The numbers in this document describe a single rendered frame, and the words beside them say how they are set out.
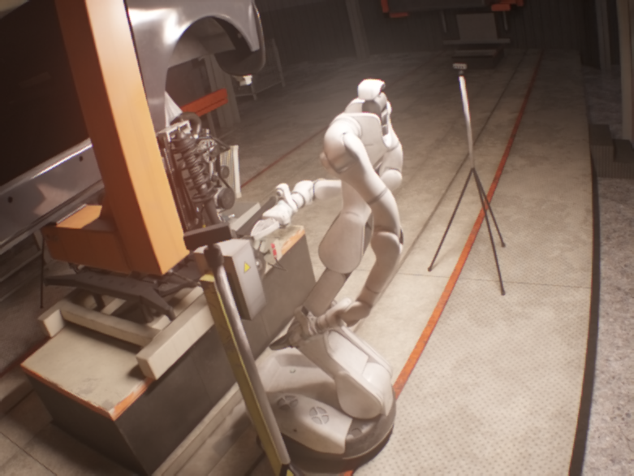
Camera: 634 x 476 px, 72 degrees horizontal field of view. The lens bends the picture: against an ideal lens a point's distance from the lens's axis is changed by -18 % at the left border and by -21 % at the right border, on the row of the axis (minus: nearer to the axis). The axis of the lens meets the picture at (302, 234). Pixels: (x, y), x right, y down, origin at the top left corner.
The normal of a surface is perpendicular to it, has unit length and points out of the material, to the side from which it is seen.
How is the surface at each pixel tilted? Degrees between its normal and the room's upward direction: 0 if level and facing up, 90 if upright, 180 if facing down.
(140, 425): 90
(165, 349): 90
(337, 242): 88
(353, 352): 48
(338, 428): 38
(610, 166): 90
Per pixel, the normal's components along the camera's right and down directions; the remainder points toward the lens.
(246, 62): -0.48, 0.50
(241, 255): 0.86, 0.06
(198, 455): -0.20, -0.88
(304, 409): 0.42, -0.71
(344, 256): -0.23, 0.50
